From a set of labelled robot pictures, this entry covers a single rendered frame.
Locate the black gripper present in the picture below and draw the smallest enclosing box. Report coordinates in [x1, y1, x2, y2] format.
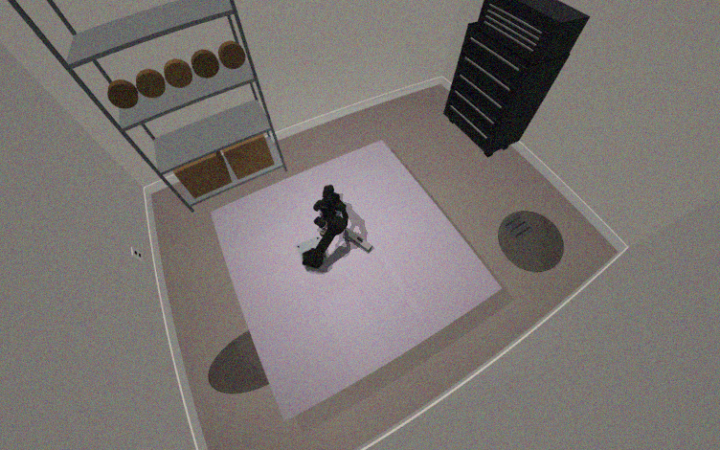
[314, 206, 337, 228]

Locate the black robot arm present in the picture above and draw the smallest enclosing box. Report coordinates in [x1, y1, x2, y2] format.
[303, 185, 349, 269]

